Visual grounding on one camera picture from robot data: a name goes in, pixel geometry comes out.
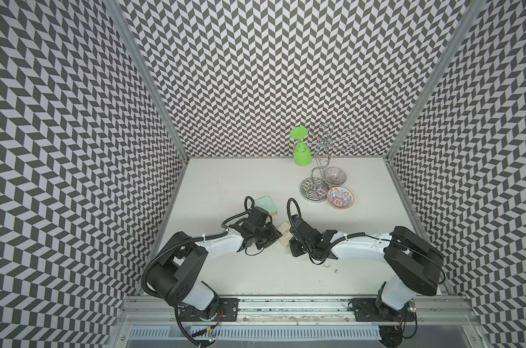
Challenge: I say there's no cream small jewelry box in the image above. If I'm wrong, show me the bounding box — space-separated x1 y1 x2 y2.
277 222 293 248

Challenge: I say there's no mint green jewelry box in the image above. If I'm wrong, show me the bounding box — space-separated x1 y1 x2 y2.
255 196 277 216

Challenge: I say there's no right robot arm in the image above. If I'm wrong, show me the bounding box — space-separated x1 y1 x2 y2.
289 215 444 321

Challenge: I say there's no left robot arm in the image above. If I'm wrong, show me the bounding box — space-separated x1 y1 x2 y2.
141 206 282 320

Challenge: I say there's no colourful patterned ceramic bowl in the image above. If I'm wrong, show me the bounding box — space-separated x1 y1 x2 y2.
327 186 355 210

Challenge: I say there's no clear purple glass bowl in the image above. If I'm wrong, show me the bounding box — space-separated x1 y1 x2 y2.
324 167 347 188

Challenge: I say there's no green plastic wine glass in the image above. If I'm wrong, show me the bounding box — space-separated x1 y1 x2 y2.
290 126 312 167

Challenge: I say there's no chrome wire jewelry stand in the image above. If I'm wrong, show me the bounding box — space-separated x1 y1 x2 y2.
299 123 355 204

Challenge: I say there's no aluminium front rail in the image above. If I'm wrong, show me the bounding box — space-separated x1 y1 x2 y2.
115 295 479 326

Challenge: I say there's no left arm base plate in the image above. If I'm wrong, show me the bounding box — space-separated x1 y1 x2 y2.
179 297 240 322

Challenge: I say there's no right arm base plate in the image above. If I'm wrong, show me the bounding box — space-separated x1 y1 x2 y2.
348 297 417 323

